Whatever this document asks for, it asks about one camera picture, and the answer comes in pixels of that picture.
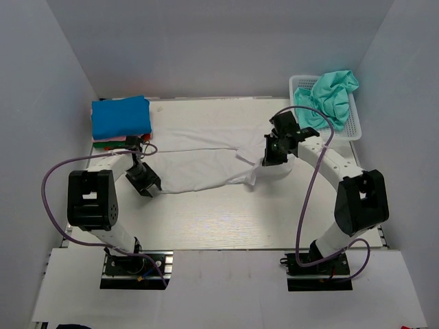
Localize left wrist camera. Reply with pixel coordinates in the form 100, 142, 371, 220
124, 136, 143, 152

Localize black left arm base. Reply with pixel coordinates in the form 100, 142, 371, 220
99, 248, 174, 291

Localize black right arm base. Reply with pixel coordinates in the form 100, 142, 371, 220
279, 253, 353, 292

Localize teal crumpled t shirt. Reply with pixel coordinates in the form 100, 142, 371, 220
294, 70, 359, 131

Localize green folded t shirt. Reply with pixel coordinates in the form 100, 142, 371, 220
93, 141, 126, 149

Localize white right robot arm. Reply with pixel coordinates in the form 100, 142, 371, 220
262, 112, 390, 273

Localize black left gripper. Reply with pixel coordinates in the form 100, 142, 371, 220
126, 162, 162, 197

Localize pink folded t shirt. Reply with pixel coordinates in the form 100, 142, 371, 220
92, 135, 145, 143

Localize blue folded t shirt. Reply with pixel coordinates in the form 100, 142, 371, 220
91, 95, 152, 140

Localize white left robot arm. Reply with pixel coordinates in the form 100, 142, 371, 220
67, 145, 162, 273

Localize white t shirt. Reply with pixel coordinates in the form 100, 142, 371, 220
146, 124, 294, 194

